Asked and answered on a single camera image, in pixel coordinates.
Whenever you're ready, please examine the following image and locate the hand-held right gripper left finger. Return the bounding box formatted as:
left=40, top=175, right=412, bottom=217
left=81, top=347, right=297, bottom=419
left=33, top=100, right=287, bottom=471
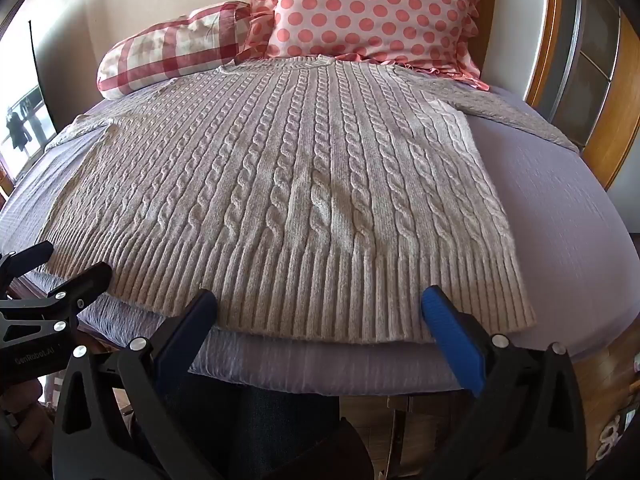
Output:
left=51, top=288, right=219, bottom=480

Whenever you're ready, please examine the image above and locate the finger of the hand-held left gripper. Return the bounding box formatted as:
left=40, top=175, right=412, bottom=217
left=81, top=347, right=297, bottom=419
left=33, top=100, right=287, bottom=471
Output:
left=0, top=240, right=55, bottom=283
left=0, top=262, right=114, bottom=347

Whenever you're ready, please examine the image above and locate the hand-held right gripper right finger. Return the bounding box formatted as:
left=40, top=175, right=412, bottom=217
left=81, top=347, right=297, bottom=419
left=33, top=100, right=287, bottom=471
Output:
left=420, top=285, right=587, bottom=480

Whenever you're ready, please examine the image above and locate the beige cable knit sweater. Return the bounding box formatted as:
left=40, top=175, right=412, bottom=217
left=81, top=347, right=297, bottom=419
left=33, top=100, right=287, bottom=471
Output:
left=42, top=54, right=583, bottom=346

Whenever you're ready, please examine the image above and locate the person's dark jeans leg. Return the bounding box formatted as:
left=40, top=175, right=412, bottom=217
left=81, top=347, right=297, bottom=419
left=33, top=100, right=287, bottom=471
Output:
left=162, top=372, right=343, bottom=480

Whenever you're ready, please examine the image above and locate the window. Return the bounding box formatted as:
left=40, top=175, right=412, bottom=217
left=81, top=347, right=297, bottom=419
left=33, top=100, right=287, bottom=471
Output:
left=0, top=20, right=57, bottom=183

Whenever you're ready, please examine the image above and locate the bed with lavender sheet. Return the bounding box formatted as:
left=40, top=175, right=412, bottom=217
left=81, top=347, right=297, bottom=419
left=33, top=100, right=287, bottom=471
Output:
left=0, top=75, right=632, bottom=402

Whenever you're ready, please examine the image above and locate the red checked pillow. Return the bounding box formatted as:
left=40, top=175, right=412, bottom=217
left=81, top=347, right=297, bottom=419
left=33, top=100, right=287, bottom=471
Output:
left=96, top=1, right=252, bottom=101

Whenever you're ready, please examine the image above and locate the wooden headboard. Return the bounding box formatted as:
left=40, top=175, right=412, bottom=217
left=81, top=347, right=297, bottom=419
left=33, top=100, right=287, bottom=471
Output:
left=470, top=0, right=640, bottom=192

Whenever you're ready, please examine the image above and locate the pink polka dot pillow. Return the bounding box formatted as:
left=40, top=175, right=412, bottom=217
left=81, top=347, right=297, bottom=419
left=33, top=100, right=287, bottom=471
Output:
left=235, top=0, right=493, bottom=92

